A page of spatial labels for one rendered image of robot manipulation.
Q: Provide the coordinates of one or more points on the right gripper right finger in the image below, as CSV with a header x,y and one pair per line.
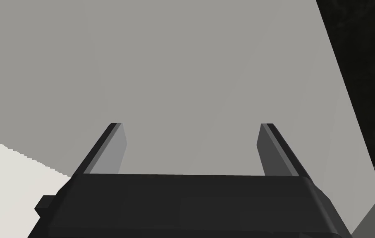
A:
x,y
278,155

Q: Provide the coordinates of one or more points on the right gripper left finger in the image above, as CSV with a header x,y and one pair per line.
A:
x,y
106,155

